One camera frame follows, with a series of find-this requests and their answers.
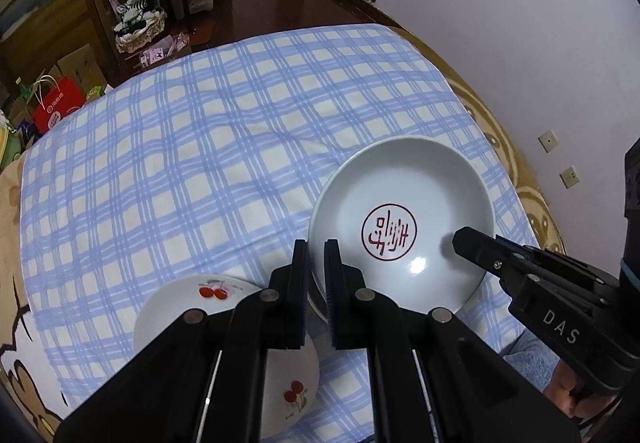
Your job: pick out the large cherry print plate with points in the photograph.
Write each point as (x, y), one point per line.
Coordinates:
(295, 373)

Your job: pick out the cardboard box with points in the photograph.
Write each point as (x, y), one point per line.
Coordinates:
(80, 65)

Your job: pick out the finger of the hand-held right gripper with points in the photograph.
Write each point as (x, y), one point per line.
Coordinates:
(490, 253)
(550, 262)

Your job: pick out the black white striped cloth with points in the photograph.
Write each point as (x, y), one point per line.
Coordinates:
(140, 5)

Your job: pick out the wicker basket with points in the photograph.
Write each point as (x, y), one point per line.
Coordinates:
(140, 40)

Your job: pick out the yellow green plush toy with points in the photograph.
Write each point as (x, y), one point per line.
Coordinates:
(10, 143)

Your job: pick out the red paper bag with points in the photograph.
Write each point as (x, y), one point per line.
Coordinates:
(57, 110)

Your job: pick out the person's blue clothing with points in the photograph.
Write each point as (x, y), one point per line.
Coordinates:
(530, 358)

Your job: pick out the white wall socket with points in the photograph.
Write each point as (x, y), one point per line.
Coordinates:
(569, 176)
(548, 140)

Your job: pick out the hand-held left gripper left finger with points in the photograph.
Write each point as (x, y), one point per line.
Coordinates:
(300, 318)

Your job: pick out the pink packets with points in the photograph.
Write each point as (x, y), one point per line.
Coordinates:
(160, 50)

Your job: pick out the person's right hand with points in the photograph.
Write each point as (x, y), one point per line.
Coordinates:
(565, 388)

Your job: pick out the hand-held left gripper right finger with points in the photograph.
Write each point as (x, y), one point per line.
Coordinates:
(332, 308)

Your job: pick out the blue plaid cloth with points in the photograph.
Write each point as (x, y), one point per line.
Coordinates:
(200, 148)

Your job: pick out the wooden wardrobe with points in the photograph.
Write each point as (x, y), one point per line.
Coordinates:
(45, 8)

